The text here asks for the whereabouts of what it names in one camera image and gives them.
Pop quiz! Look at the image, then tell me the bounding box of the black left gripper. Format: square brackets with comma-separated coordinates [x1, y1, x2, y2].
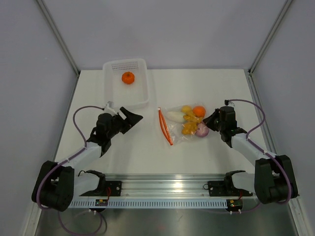
[107, 107, 142, 139]

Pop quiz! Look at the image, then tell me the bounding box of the fake brown ginger root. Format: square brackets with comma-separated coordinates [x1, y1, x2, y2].
[182, 111, 203, 135]

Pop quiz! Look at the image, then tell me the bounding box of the clear zip top bag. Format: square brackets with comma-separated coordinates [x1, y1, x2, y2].
[157, 104, 210, 146]

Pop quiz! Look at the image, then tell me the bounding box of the fake orange pumpkin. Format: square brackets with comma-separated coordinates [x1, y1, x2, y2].
[122, 72, 135, 85]

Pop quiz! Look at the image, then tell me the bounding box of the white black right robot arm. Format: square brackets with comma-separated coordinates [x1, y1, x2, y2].
[181, 100, 298, 204]

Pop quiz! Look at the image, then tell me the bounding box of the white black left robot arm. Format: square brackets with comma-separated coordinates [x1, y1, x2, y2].
[31, 107, 143, 211]

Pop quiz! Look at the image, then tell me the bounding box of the fake purple onion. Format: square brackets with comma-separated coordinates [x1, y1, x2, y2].
[195, 122, 209, 138]

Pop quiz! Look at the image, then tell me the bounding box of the fake orange fruit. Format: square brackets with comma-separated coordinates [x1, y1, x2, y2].
[192, 106, 206, 118]

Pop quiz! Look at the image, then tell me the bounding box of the fake yellow lemon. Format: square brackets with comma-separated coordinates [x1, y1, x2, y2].
[181, 105, 192, 114]

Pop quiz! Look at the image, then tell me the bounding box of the fake white radish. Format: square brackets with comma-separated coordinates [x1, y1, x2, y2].
[166, 111, 185, 123]

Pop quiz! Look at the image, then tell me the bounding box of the white plastic perforated basket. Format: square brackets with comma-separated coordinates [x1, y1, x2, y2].
[102, 59, 150, 110]

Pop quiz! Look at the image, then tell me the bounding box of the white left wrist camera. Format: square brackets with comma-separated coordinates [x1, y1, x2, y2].
[103, 101, 116, 114]

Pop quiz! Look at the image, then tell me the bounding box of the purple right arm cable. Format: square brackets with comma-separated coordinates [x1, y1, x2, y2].
[224, 98, 293, 205]

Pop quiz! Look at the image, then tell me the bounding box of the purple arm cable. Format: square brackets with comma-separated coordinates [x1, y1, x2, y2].
[36, 105, 107, 209]
[224, 98, 293, 205]

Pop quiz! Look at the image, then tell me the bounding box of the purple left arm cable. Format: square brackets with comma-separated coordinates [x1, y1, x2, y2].
[36, 105, 107, 209]

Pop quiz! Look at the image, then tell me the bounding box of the aluminium mounting rail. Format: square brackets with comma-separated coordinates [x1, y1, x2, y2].
[73, 173, 256, 199]

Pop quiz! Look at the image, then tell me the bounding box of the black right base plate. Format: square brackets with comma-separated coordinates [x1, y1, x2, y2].
[206, 181, 253, 197]

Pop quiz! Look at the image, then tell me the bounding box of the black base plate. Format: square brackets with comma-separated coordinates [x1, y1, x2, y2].
[206, 181, 253, 197]
[80, 180, 122, 197]

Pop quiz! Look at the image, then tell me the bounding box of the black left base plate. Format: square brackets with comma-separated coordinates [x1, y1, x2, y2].
[80, 180, 122, 197]

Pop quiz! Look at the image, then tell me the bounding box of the white slotted cable duct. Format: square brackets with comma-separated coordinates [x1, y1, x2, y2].
[69, 198, 227, 209]

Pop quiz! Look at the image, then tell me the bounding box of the aluminium frame post left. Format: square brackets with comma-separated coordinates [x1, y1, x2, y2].
[34, 0, 81, 78]

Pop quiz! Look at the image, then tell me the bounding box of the aluminium frame post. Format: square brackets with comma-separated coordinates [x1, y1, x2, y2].
[248, 0, 294, 76]
[34, 0, 81, 78]

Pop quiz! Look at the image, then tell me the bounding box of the aluminium frame post right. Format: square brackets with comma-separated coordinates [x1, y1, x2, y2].
[248, 0, 294, 76]

